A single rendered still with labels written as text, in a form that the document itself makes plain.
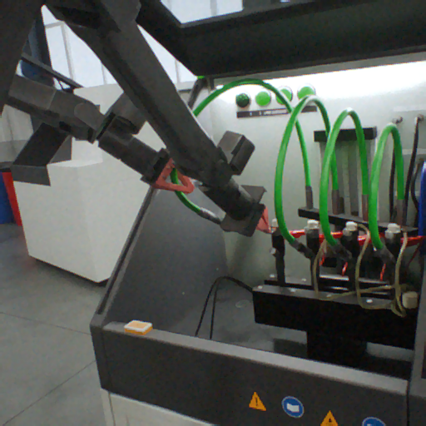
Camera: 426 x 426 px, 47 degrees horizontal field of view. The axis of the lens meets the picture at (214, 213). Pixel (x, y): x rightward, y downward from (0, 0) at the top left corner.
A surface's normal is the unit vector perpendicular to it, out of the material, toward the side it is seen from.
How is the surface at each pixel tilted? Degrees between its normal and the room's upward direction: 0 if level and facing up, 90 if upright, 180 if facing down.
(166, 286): 90
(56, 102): 70
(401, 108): 90
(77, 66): 90
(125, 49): 112
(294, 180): 90
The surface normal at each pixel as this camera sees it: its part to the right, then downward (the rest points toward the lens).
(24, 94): 0.30, -0.17
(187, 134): 0.78, 0.35
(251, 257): -0.52, 0.26
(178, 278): 0.85, 0.04
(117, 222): 0.69, 0.11
